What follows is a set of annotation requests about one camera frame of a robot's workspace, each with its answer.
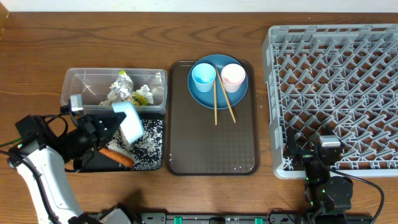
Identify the black tray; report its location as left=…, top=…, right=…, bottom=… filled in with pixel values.
left=73, top=113, right=164, bottom=173

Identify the brown serving tray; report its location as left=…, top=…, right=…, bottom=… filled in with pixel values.
left=164, top=60, right=260, bottom=176

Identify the wooden chopstick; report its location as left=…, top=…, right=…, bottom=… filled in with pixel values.
left=215, top=67, right=236, bottom=123
left=213, top=80, right=218, bottom=126

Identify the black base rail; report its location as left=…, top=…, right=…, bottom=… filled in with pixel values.
left=86, top=203, right=374, bottom=224

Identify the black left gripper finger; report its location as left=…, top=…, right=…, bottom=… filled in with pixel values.
left=82, top=148, right=131, bottom=171
left=93, top=112, right=126, bottom=146

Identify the orange carrot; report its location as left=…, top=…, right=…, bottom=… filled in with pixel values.
left=99, top=148, right=134, bottom=168

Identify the grey dishwasher rack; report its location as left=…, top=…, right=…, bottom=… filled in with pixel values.
left=261, top=24, right=397, bottom=179

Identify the yellow snack wrapper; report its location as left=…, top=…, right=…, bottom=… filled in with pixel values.
left=110, top=70, right=147, bottom=106

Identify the white tissue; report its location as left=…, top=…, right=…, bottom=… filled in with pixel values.
left=99, top=91, right=121, bottom=106
left=136, top=85, right=154, bottom=105

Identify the light blue bowl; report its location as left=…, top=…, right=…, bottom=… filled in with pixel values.
left=111, top=101, right=144, bottom=145

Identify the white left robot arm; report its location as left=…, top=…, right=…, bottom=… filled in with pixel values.
left=9, top=112, right=126, bottom=223

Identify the pink cup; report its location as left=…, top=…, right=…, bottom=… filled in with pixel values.
left=221, top=63, right=246, bottom=93

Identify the light blue cup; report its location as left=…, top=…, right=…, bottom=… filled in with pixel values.
left=192, top=63, right=216, bottom=93

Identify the pile of white rice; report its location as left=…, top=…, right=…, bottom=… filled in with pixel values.
left=106, top=119, right=164, bottom=171

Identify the clear plastic bin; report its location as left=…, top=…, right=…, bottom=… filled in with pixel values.
left=60, top=68, right=167, bottom=114

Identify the dark blue plate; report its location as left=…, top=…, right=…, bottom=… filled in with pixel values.
left=188, top=54, right=249, bottom=110

